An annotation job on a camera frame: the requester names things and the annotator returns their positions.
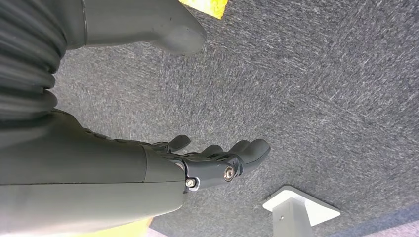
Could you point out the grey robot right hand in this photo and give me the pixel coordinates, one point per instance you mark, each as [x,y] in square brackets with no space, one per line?
[82,183]

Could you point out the grey kiosk stand white base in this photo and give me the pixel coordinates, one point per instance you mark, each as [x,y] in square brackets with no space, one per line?
[294,216]

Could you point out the yellow floor tape strip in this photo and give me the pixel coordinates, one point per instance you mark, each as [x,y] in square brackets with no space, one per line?
[206,6]

